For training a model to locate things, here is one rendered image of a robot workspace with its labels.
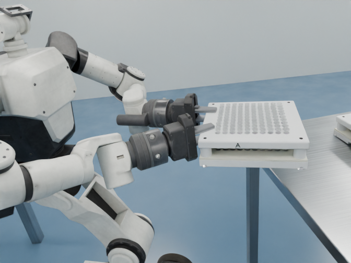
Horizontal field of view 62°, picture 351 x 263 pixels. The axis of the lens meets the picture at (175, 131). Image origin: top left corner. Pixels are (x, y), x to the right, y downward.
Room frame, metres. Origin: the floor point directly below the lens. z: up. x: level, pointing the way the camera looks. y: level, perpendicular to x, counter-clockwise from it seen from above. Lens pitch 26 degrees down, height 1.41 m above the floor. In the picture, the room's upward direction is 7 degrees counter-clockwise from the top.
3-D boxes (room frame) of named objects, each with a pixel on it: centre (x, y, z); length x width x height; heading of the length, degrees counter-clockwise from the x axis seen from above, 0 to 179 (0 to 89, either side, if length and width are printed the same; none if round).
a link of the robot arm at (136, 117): (0.85, 0.10, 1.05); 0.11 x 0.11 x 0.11; 67
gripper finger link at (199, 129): (0.66, -0.07, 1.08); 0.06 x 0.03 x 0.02; 107
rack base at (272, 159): (0.69, -0.20, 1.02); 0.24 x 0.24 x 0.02; 75
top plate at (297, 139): (0.69, -0.20, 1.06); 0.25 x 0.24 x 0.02; 165
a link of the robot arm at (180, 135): (0.63, 0.02, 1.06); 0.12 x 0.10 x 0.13; 107
